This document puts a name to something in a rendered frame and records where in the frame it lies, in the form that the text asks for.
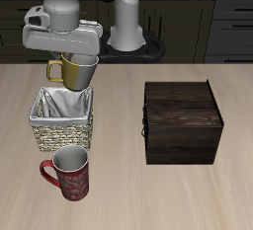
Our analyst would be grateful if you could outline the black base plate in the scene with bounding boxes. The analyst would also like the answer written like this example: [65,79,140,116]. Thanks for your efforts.
[98,31,166,61]

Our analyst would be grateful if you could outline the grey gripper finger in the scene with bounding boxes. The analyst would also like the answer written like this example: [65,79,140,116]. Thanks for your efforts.
[50,50,63,61]

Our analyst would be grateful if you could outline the dark wooden cabinet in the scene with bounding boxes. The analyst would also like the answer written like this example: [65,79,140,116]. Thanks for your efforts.
[141,79,225,166]

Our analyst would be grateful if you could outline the red patterned mug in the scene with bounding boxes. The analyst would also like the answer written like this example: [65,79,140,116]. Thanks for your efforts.
[40,145,90,202]

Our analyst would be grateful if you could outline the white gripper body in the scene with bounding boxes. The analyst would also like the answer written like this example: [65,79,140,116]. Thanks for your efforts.
[22,19,104,57]

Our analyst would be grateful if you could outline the white and yellow mug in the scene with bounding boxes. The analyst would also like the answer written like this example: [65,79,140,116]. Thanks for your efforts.
[45,52,100,92]

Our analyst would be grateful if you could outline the white lined wicker basket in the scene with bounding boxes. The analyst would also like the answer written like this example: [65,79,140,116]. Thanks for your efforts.
[28,86,95,153]

